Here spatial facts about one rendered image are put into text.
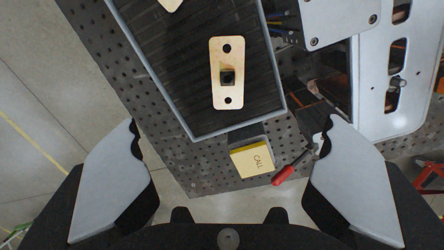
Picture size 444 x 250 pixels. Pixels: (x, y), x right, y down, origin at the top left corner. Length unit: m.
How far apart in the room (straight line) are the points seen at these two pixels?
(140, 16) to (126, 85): 0.61
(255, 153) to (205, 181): 0.80
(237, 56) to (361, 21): 0.17
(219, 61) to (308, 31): 0.13
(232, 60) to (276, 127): 0.64
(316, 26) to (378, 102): 0.31
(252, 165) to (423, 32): 0.42
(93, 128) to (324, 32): 2.07
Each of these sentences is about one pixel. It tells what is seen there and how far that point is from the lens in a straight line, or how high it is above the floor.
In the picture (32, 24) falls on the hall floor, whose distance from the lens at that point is 2.01.
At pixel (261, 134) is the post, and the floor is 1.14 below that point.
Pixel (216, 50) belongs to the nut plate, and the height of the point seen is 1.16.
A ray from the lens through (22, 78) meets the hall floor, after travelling 2.31.
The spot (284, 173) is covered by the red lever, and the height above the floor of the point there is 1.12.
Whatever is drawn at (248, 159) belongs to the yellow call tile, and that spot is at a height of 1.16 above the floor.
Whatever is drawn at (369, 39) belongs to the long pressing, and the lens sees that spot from 0.45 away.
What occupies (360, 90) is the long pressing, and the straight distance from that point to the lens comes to 0.48.
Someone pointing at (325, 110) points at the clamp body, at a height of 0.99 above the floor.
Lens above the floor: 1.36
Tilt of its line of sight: 58 degrees down
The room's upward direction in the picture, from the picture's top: 177 degrees counter-clockwise
